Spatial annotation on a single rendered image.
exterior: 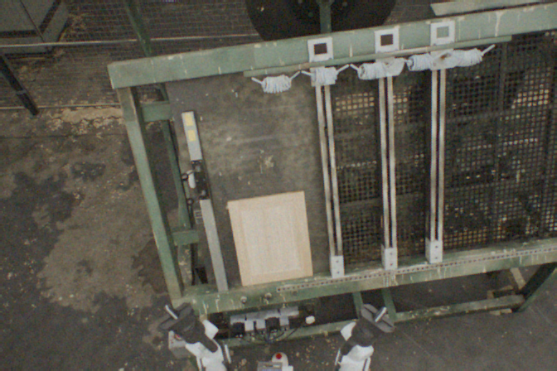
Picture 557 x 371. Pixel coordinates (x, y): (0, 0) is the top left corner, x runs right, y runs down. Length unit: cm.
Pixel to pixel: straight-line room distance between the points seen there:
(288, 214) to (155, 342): 158
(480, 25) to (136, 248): 286
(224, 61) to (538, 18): 133
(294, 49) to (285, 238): 93
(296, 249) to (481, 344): 158
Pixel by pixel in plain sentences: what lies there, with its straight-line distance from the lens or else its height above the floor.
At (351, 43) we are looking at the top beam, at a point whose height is 193.
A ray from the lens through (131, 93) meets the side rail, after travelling 207.
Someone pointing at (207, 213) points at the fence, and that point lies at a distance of 220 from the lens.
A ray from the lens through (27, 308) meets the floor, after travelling 392.
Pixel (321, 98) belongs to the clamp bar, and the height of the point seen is 173.
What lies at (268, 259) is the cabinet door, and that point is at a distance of 235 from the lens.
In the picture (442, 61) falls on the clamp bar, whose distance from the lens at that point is 211.
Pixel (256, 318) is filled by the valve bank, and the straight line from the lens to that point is 251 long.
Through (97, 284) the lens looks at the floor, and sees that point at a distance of 376.
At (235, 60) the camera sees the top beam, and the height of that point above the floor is 193.
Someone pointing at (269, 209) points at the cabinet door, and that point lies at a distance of 222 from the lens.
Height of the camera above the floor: 307
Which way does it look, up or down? 52 degrees down
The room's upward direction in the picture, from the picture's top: 6 degrees counter-clockwise
